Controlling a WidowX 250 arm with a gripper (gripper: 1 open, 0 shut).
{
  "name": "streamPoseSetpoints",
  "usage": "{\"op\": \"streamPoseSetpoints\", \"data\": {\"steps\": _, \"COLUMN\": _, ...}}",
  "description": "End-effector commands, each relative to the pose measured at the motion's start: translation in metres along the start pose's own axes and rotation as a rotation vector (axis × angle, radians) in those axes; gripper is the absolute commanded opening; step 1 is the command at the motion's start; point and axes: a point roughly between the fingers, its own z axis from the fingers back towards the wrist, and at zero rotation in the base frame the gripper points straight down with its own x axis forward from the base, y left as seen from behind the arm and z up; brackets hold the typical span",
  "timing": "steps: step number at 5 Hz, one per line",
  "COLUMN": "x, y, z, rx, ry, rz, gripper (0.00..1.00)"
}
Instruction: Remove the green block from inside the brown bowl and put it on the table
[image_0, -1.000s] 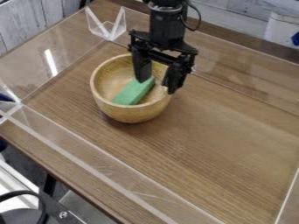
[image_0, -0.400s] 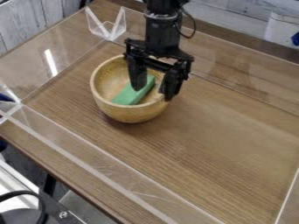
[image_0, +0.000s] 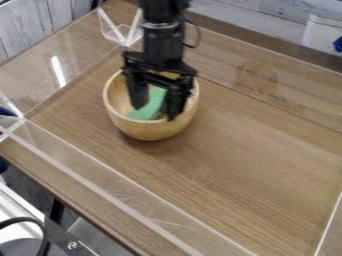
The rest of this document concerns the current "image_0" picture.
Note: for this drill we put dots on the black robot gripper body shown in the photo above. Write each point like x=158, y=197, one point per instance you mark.
x=158, y=67

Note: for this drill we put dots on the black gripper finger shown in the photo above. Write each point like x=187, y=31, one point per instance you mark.
x=175, y=99
x=138, y=89

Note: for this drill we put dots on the green rectangular block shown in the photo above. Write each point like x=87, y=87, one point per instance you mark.
x=150, y=111

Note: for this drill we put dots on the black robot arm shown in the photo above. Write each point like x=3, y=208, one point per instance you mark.
x=164, y=25

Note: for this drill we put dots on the brown wooden bowl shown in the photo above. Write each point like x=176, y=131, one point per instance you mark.
x=147, y=130

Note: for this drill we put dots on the white cylindrical container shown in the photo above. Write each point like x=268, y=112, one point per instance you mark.
x=323, y=34

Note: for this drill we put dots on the black table leg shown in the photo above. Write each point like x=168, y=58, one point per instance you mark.
x=56, y=211

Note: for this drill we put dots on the clear acrylic enclosure wall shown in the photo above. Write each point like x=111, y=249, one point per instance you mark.
x=244, y=185

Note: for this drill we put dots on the grey metal bracket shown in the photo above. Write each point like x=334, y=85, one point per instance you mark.
x=63, y=244

